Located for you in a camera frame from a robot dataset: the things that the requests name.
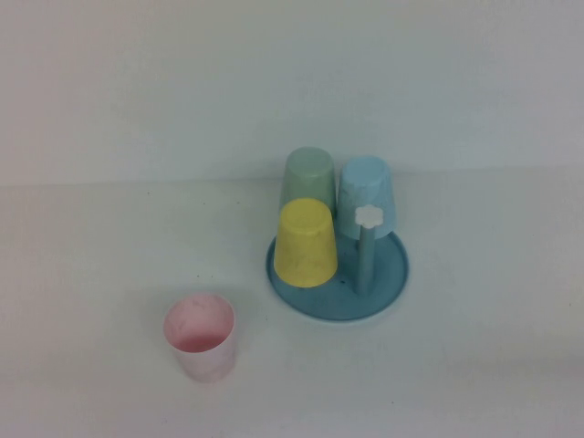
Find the blue cup stand tray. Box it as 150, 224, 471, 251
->
266, 204, 412, 324

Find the pink plastic cup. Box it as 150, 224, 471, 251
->
162, 293, 238, 383

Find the green plastic cup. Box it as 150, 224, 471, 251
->
278, 146, 338, 220

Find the yellow plastic cup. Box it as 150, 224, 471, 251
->
273, 197, 339, 289

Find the light blue plastic cup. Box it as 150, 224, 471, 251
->
336, 154, 395, 240

